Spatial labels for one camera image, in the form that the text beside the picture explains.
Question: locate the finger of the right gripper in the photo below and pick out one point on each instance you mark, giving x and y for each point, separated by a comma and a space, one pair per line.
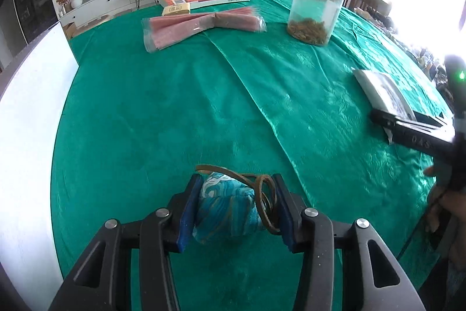
413, 119

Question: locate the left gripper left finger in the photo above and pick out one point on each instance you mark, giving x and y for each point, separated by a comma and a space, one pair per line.
101, 277

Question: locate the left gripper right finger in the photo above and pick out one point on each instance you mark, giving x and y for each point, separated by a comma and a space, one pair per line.
373, 279

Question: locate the clear chopsticks packet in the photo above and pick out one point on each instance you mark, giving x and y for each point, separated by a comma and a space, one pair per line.
382, 93

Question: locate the blue patterned pouch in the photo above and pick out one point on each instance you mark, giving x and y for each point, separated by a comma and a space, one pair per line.
232, 205

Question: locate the person right hand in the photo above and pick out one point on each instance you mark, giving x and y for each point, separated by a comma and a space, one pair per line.
446, 216

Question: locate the clear jar black lid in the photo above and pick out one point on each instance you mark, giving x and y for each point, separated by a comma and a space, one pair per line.
313, 21

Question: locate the green satin tablecloth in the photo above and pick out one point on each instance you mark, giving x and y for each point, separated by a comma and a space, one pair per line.
136, 124

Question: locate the pink incense packet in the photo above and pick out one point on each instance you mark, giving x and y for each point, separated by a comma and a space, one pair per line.
165, 31

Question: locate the cardboard box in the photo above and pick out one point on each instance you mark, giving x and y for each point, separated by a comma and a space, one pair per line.
70, 30

